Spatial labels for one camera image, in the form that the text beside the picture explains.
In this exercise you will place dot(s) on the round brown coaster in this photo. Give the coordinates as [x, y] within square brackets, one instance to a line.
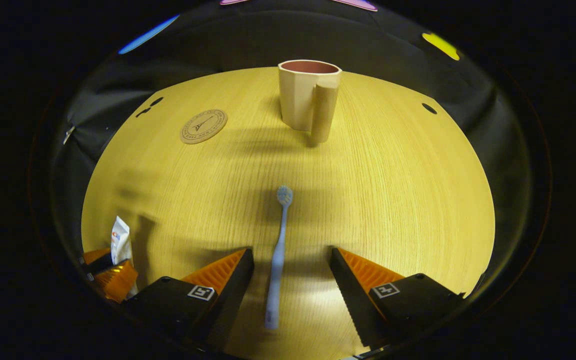
[203, 126]

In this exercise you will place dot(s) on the wooden desktop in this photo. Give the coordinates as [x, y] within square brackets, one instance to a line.
[393, 200]

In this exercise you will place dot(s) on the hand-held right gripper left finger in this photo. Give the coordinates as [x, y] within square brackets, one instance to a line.
[228, 300]

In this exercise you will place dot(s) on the light blue toothbrush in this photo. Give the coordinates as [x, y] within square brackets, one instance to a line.
[278, 260]

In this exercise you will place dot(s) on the white toothpaste tube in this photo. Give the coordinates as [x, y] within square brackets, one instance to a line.
[120, 242]

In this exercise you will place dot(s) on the beige cup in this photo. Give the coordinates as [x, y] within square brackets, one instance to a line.
[298, 95]

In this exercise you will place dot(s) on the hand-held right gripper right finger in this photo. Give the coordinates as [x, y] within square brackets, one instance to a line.
[355, 300]

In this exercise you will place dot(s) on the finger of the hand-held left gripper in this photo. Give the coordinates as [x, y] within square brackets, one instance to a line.
[118, 282]
[95, 260]

